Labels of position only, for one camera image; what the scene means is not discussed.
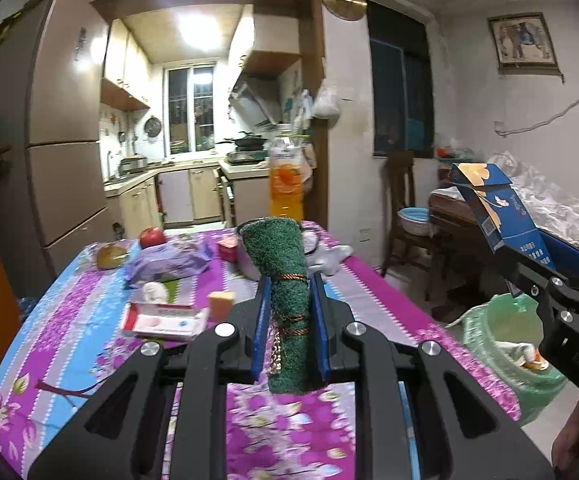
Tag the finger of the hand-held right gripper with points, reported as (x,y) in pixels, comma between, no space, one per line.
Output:
(567,255)
(529,275)

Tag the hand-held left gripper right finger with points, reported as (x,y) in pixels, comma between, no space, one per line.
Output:
(322,332)

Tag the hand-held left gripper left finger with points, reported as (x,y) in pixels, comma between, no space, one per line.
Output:
(260,332)

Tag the orange white carton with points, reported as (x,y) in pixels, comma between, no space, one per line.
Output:
(532,360)

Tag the blue carton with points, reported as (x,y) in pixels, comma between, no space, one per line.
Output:
(499,210)

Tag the green turf roll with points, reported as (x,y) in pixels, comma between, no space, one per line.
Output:
(282,260)

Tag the green lined trash bin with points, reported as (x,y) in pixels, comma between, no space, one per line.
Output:
(494,345)

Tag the orange sponge block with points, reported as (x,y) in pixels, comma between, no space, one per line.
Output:
(221,304)

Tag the white crumpled sheets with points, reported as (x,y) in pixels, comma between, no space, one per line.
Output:
(564,200)

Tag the grey cloth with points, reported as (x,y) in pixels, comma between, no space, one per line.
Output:
(332,259)

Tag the dark wooden table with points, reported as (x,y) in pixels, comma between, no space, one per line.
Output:
(454,240)

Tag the small red box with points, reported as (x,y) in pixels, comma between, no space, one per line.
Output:
(228,250)

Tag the white red flat box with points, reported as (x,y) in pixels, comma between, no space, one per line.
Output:
(162,322)

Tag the white crumpled tissue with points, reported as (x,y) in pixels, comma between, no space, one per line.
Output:
(153,292)

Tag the purple plastic bag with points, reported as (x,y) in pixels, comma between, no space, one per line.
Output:
(169,262)

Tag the wooden chair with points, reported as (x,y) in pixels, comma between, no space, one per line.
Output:
(409,250)

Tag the blue basin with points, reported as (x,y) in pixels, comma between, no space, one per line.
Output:
(414,219)

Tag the red apple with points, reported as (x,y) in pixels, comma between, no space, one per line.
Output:
(152,236)

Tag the kitchen base cabinets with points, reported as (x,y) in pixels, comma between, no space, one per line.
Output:
(189,195)

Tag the orange juice bottle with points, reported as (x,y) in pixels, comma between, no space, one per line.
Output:
(285,175)

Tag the brown pear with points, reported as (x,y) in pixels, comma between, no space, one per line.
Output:
(111,256)

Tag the purple floral tablecloth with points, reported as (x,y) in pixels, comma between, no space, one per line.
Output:
(94,310)

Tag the black wok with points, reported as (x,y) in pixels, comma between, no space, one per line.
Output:
(247,140)

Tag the dark window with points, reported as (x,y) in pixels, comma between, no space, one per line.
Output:
(402,85)

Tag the hanging white plastic bag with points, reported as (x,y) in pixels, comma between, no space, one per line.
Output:
(327,102)

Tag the range hood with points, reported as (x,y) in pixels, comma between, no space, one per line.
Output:
(254,102)

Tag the hanging round strainer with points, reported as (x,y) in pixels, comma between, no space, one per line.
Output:
(153,126)

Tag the kitchen window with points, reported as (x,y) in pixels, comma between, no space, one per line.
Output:
(192,105)

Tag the beige refrigerator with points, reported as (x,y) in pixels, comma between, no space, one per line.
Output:
(59,110)

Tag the framed wall picture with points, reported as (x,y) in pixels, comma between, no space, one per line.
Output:
(522,40)

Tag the kitchen wall cabinet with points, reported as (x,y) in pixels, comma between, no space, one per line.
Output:
(124,70)
(269,45)

